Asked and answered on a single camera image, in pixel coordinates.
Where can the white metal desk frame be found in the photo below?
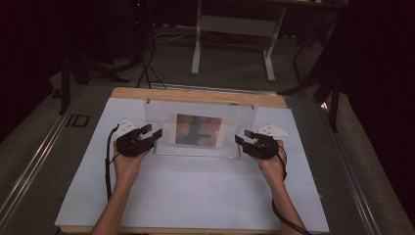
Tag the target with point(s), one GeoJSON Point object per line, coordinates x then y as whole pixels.
{"type": "Point", "coordinates": [235, 25]}

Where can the person's right hand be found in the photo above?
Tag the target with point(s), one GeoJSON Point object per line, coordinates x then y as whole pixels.
{"type": "Point", "coordinates": [274, 171]}

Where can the metal floor rail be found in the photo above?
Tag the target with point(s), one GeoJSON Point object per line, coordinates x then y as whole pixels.
{"type": "Point", "coordinates": [352, 176]}
{"type": "Point", "coordinates": [36, 156]}

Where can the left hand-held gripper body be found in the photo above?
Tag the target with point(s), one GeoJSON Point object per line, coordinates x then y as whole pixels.
{"type": "Point", "coordinates": [132, 145]}

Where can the clear acrylic picture frame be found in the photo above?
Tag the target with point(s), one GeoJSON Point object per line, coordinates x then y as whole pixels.
{"type": "Point", "coordinates": [156, 114]}

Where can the white table mat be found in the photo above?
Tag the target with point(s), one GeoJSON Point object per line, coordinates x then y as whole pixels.
{"type": "Point", "coordinates": [202, 192]}

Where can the person's left hand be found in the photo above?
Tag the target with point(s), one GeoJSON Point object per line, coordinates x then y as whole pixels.
{"type": "Point", "coordinates": [125, 168]}

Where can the wooden table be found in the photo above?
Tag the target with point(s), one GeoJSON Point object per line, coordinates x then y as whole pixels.
{"type": "Point", "coordinates": [195, 94]}

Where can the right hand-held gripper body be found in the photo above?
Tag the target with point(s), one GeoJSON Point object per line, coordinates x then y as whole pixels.
{"type": "Point", "coordinates": [262, 148]}

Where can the black metal stand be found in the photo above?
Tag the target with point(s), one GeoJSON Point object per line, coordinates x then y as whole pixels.
{"type": "Point", "coordinates": [332, 98]}
{"type": "Point", "coordinates": [65, 84]}

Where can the colourful printed picture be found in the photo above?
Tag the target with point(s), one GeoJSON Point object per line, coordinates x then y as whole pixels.
{"type": "Point", "coordinates": [197, 130]}

